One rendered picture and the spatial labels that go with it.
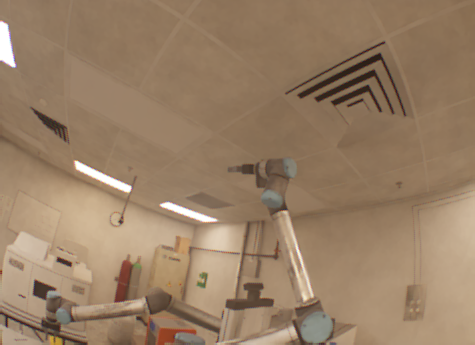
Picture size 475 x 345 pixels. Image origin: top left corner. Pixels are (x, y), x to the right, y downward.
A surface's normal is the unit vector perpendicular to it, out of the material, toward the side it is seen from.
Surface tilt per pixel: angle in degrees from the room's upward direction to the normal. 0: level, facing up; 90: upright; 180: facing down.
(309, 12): 180
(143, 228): 90
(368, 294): 90
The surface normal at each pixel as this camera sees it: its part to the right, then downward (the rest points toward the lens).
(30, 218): 0.64, -0.25
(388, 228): -0.75, -0.41
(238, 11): -0.17, 0.88
